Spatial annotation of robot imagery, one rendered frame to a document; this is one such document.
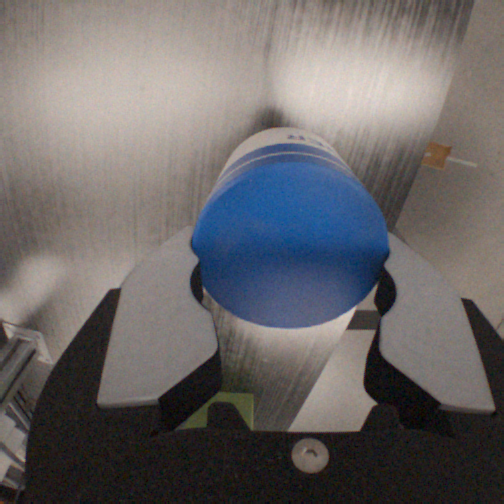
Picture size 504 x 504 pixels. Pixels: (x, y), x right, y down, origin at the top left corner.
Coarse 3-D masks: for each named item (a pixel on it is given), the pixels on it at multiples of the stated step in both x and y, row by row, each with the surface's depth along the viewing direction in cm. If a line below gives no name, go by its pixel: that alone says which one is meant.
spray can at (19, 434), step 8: (16, 432) 58; (24, 432) 60; (8, 440) 56; (16, 440) 57; (16, 448) 57; (0, 456) 52; (0, 464) 51; (8, 464) 53; (0, 472) 50; (0, 480) 49
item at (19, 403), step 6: (18, 390) 56; (18, 396) 55; (24, 396) 57; (12, 402) 53; (18, 402) 56; (24, 402) 58; (12, 408) 54; (18, 408) 55; (18, 414) 55; (24, 414) 57; (30, 414) 59; (24, 420) 57; (30, 420) 60
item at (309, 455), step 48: (192, 432) 5; (240, 432) 5; (288, 432) 5; (336, 432) 5; (384, 432) 4; (432, 432) 4; (96, 480) 4; (144, 480) 4; (192, 480) 4; (240, 480) 4; (288, 480) 4; (336, 480) 4; (384, 480) 4; (432, 480) 4; (480, 480) 4
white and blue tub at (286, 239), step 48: (288, 144) 11; (240, 192) 9; (288, 192) 9; (336, 192) 9; (192, 240) 10; (240, 240) 10; (288, 240) 10; (336, 240) 10; (384, 240) 10; (240, 288) 11; (288, 288) 11; (336, 288) 11
